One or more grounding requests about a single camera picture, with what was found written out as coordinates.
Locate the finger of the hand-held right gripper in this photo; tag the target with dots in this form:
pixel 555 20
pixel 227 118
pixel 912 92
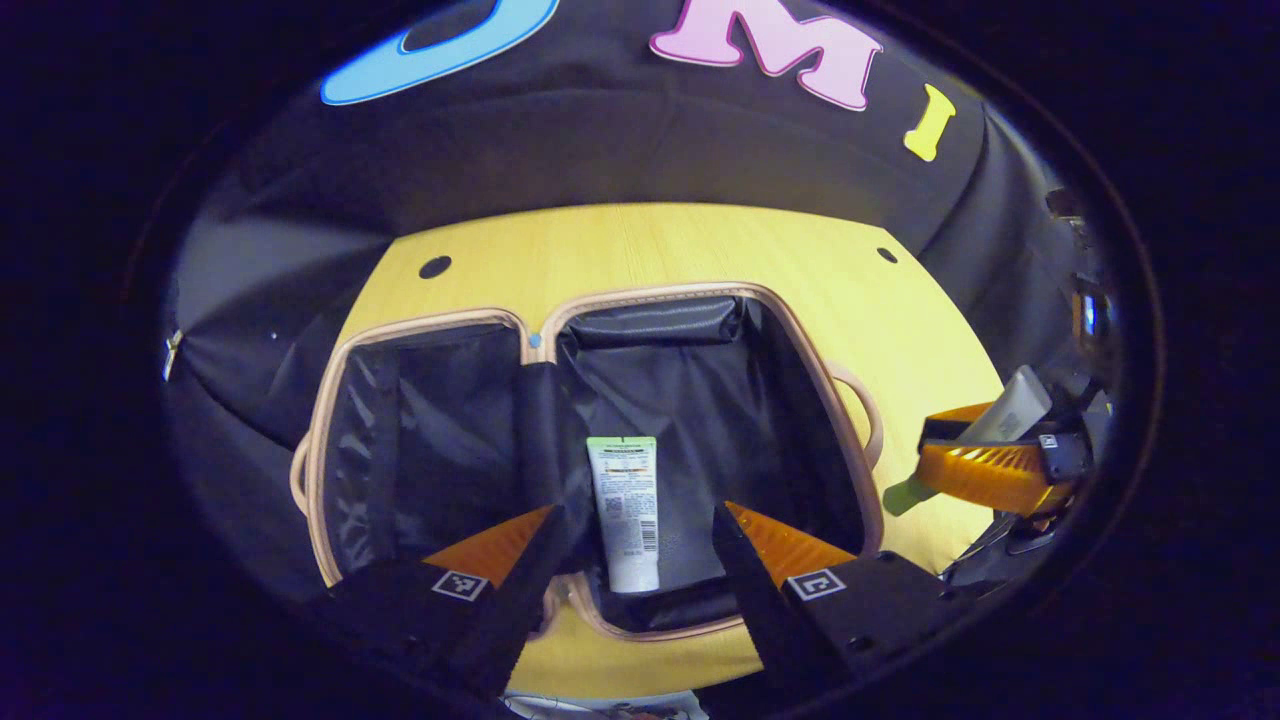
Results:
pixel 1000 480
pixel 958 412

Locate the pink suitcase with black lining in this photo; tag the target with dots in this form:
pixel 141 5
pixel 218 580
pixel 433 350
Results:
pixel 430 440

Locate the grey tube with green cap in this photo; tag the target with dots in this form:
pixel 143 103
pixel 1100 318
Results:
pixel 1010 410

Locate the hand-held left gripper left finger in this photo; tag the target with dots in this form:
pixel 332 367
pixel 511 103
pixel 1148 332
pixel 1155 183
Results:
pixel 505 610

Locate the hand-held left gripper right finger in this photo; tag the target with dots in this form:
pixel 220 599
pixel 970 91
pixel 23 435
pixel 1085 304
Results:
pixel 760 605

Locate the small white tag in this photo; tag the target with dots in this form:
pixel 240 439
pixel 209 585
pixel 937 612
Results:
pixel 172 355

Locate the white tube with barcode label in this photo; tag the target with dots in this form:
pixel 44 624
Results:
pixel 625 510

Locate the black backdrop cloth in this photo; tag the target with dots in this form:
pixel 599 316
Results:
pixel 650 140

